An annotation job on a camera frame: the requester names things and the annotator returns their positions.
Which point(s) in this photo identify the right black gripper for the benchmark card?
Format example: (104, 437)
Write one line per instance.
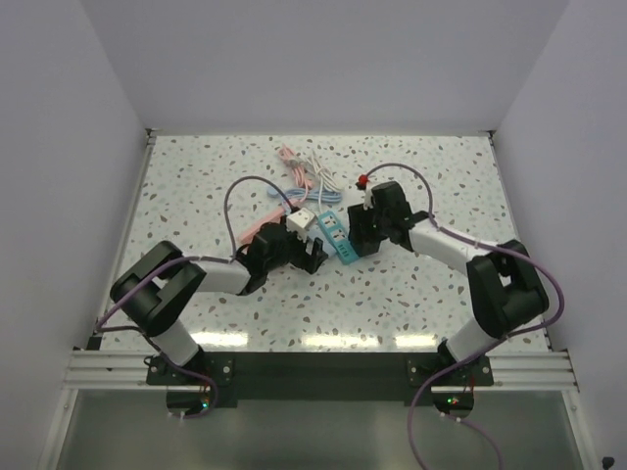
(359, 216)

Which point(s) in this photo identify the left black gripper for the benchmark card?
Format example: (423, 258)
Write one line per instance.
(316, 257)

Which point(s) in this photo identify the teal power strip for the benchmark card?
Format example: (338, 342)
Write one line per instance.
(336, 234)

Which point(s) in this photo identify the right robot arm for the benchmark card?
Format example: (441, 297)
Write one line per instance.
(505, 289)

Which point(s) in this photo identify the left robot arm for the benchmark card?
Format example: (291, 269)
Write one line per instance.
(156, 290)

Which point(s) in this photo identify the pink power strip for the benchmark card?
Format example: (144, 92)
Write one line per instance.
(273, 217)

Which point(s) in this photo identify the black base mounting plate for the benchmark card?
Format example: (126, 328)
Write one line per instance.
(306, 376)

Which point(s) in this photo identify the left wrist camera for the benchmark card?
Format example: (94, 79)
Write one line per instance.
(300, 220)

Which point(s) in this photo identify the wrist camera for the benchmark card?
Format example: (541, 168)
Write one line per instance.
(366, 185)
(300, 220)

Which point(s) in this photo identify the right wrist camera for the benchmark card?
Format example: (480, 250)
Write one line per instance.
(366, 185)

